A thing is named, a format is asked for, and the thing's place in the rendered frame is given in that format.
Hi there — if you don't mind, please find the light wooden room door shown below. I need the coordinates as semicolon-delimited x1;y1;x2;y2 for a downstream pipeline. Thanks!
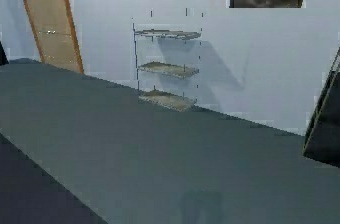
23;0;85;75

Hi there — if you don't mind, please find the dark framed wall picture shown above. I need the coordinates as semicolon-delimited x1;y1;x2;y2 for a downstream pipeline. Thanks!
228;0;304;9

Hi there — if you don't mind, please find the grey metal shelf rack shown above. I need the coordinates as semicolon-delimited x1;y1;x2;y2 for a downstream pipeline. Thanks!
131;7;205;113

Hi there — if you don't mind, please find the black box cabinet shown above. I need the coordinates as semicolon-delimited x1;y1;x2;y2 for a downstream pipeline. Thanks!
302;71;340;175

